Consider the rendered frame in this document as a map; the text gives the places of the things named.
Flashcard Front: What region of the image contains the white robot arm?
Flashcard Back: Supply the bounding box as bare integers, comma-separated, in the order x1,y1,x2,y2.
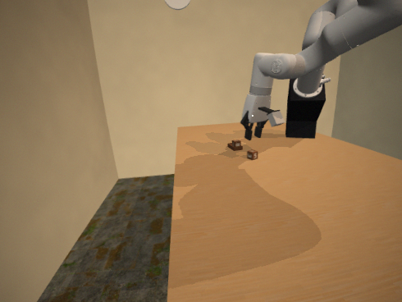
249,0,402,98

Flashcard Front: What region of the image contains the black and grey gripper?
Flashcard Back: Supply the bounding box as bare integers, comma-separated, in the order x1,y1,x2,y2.
240,93,271,140

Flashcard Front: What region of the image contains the brown wooden tray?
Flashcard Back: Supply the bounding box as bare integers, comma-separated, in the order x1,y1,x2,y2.
227,143,243,151

